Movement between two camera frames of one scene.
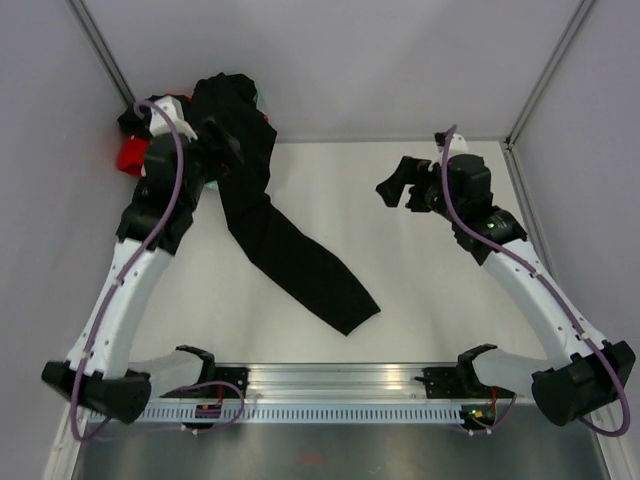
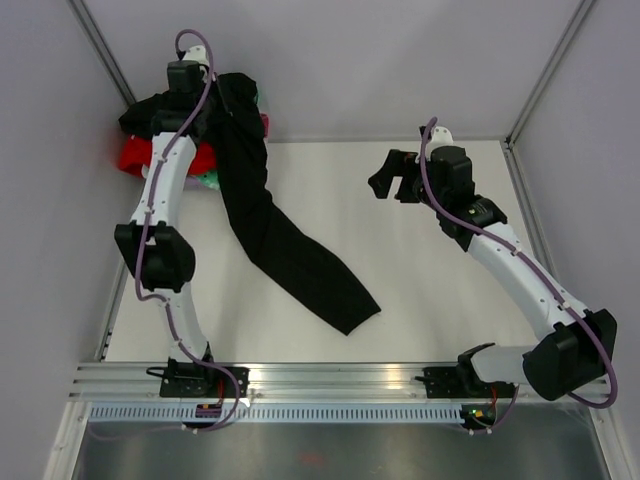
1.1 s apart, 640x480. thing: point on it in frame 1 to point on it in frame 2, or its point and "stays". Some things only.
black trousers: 237,143 stays
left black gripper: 223,165 to 217,90
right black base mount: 460,381 stays
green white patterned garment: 214,183 stays
